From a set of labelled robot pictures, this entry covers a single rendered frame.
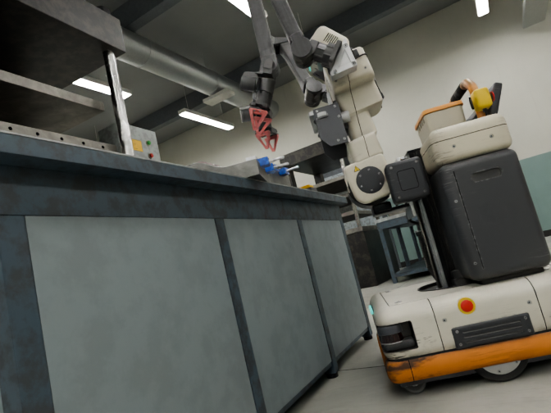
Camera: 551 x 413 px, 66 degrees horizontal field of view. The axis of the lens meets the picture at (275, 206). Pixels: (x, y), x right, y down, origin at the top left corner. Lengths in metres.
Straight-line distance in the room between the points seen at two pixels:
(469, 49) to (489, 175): 7.09
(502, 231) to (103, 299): 1.18
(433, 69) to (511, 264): 7.20
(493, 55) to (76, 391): 8.17
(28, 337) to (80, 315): 0.11
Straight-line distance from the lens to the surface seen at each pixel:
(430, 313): 1.44
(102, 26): 2.53
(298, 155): 6.07
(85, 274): 0.90
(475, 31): 8.67
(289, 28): 1.71
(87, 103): 2.38
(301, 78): 2.11
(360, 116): 1.74
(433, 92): 8.44
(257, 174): 1.42
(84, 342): 0.88
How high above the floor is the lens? 0.48
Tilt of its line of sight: 8 degrees up
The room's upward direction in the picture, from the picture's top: 14 degrees counter-clockwise
